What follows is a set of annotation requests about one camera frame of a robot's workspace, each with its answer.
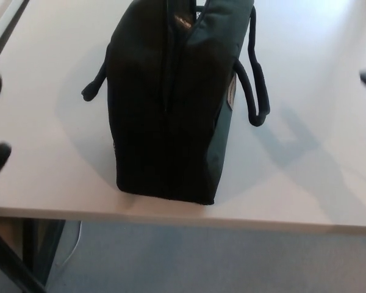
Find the black fabric lunch bag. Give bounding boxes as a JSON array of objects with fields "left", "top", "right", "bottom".
[{"left": 81, "top": 0, "right": 271, "bottom": 206}]

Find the white printed board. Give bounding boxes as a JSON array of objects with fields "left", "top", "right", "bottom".
[{"left": 0, "top": 0, "right": 31, "bottom": 59}]

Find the black upright table leg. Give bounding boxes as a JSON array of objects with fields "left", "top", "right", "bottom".
[{"left": 21, "top": 219, "right": 65, "bottom": 277}]

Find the black diagonal table brace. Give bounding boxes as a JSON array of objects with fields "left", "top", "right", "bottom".
[{"left": 0, "top": 222, "right": 47, "bottom": 293}]

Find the thin white floor cable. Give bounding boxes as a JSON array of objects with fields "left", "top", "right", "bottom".
[{"left": 59, "top": 220, "right": 83, "bottom": 267}]

